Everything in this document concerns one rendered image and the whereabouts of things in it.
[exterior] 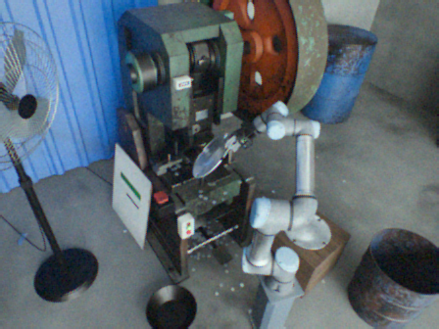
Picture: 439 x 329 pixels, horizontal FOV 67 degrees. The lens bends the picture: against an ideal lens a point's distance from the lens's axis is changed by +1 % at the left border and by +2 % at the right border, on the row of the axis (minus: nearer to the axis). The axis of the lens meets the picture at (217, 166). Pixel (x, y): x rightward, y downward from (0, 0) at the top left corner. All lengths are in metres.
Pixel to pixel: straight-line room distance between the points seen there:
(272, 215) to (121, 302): 1.31
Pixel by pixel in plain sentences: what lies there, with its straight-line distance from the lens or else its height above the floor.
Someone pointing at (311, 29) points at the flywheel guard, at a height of 1.53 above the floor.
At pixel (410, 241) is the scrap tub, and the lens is 2.36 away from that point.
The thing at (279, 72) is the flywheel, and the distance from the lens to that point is 1.76.
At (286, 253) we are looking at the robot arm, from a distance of 1.66.
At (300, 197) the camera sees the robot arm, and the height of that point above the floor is 1.10.
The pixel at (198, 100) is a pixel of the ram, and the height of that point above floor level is 1.16.
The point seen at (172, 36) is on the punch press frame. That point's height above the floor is 1.49.
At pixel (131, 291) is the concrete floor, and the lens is 2.31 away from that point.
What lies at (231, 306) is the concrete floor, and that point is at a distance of 2.24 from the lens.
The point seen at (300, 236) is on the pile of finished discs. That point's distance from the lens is 2.16.
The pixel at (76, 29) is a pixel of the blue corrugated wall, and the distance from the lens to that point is 2.63.
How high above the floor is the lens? 2.00
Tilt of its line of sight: 41 degrees down
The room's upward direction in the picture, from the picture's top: 4 degrees clockwise
